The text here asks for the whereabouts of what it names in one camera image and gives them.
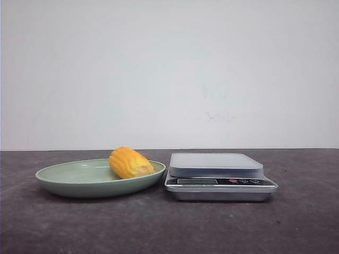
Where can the silver digital kitchen scale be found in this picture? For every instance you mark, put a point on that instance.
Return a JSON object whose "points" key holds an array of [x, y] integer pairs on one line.
{"points": [[217, 177]]}

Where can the yellow corn cob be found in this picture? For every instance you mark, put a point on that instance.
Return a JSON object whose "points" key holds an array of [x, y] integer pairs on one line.
{"points": [[128, 163]]}

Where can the green round plate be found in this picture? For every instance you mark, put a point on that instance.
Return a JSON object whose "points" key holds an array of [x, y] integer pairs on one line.
{"points": [[93, 179]]}

